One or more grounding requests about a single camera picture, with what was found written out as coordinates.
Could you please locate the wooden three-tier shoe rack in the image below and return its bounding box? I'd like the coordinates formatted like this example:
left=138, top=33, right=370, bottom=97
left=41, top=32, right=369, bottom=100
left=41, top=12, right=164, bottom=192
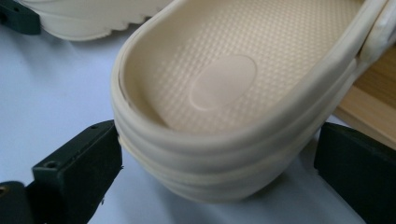
left=334, top=45, right=396, bottom=151

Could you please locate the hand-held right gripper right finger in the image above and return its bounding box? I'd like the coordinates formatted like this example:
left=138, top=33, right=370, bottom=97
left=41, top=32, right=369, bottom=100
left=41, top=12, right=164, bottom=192
left=313, top=122, right=396, bottom=224

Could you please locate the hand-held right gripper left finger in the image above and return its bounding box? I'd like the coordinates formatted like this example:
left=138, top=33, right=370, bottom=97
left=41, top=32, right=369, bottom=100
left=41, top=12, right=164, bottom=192
left=26, top=119, right=123, bottom=224

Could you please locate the beige clog shoe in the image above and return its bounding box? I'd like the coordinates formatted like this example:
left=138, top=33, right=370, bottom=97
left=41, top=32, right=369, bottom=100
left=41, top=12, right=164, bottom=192
left=18, top=0, right=176, bottom=42
left=110, top=0, right=396, bottom=204

